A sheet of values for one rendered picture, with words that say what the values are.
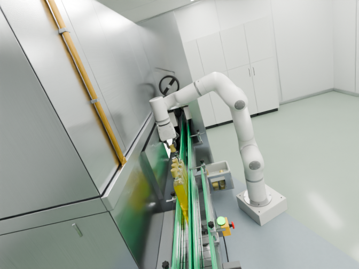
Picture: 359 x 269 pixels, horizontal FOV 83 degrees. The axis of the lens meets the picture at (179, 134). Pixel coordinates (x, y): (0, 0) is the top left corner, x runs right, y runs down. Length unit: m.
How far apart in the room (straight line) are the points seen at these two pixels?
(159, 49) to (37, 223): 1.75
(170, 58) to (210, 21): 3.36
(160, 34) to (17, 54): 1.64
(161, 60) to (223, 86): 1.17
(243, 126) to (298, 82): 4.95
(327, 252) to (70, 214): 1.28
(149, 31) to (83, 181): 1.72
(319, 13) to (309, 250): 5.40
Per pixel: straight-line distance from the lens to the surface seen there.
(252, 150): 1.31
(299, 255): 1.44
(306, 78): 6.18
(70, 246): 0.98
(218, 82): 1.12
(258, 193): 1.51
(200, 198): 1.38
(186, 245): 1.16
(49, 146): 0.73
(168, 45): 2.17
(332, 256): 1.47
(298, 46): 5.99
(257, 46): 5.15
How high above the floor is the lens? 1.91
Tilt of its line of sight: 20 degrees down
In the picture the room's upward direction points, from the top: 18 degrees counter-clockwise
